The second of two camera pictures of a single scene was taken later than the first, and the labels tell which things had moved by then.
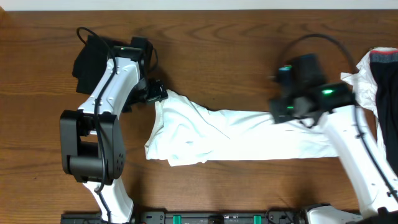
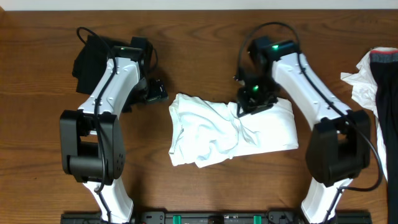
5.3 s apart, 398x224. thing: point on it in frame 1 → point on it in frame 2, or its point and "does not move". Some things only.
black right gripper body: (287, 107) → (260, 96)
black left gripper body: (147, 91) does not move
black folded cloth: (92, 61) does not move
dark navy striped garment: (384, 65) does not move
